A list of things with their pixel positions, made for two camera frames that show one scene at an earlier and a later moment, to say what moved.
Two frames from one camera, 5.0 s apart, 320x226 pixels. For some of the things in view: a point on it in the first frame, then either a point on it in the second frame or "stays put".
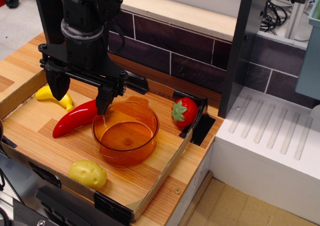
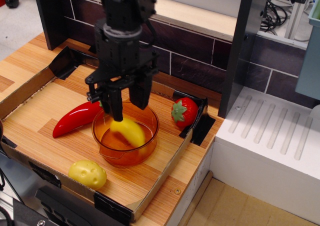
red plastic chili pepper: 76,118 stays put
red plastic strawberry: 184,112 stays put
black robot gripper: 85,57 to 120,60
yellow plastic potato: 89,173 stays put
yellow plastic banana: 46,92 to 131,129
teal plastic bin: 308,83 stays put
